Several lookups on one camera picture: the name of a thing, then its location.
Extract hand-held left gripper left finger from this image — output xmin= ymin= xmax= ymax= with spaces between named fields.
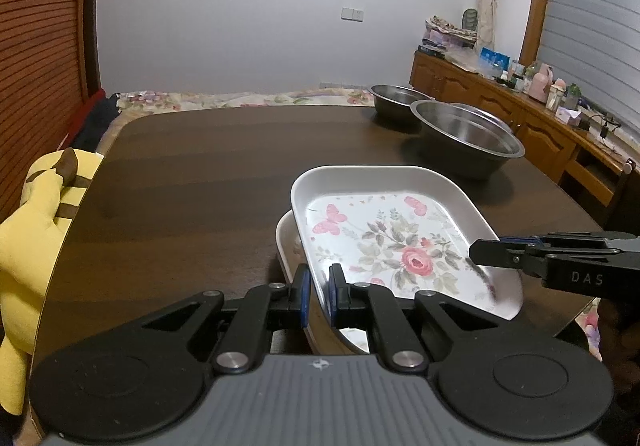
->
xmin=120 ymin=264 xmax=309 ymax=375

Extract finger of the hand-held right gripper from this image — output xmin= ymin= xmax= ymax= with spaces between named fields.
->
xmin=469 ymin=239 xmax=544 ymax=277
xmin=500 ymin=232 xmax=640 ymax=252

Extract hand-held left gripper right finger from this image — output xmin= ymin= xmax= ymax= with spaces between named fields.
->
xmin=330 ymin=264 xmax=531 ymax=374

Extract white floral square plate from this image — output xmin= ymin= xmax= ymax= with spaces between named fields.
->
xmin=276 ymin=210 xmax=372 ymax=355
xmin=291 ymin=165 xmax=524 ymax=322

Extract large stainless steel bowl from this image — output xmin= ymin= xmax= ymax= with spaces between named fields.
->
xmin=411 ymin=101 xmax=526 ymax=181

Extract wide-rimmed stainless steel bowl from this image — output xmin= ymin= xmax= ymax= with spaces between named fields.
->
xmin=450 ymin=103 xmax=516 ymax=137

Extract small deep stainless steel bowl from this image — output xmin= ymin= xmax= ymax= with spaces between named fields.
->
xmin=369 ymin=85 xmax=435 ymax=127

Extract wooden cabinet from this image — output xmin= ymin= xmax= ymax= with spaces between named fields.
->
xmin=410 ymin=51 xmax=634 ymax=223

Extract pink thermos jug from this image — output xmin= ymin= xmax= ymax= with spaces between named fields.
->
xmin=530 ymin=66 xmax=556 ymax=103

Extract clear plastic bags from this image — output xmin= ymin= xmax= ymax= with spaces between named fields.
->
xmin=445 ymin=48 xmax=489 ymax=75

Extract blue packets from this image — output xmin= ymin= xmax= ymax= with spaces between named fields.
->
xmin=480 ymin=47 xmax=511 ymax=70

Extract grey window blind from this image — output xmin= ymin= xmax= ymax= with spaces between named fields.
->
xmin=537 ymin=0 xmax=640 ymax=148

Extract dark cloth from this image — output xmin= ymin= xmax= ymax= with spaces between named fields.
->
xmin=75 ymin=93 xmax=121 ymax=152

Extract yellow plush toy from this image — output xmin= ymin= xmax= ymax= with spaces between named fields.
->
xmin=0 ymin=148 xmax=106 ymax=418

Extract wooden louvered wardrobe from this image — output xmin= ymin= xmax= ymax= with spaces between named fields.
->
xmin=0 ymin=0 xmax=104 ymax=223

